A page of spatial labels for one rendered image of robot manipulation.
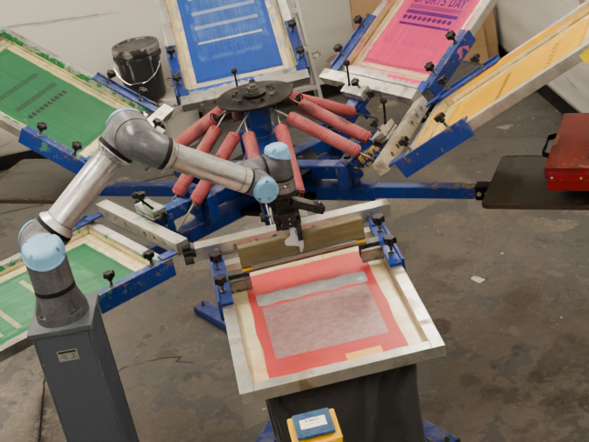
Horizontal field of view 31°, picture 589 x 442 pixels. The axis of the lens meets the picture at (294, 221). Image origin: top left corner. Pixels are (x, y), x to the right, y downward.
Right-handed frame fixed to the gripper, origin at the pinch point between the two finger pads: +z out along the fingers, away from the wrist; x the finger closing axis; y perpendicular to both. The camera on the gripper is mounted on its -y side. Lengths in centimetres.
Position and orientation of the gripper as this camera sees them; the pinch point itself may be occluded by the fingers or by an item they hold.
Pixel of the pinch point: (301, 245)
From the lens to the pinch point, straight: 341.7
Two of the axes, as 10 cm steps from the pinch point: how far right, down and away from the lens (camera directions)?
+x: 1.6, 4.2, -8.9
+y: -9.7, 2.2, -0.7
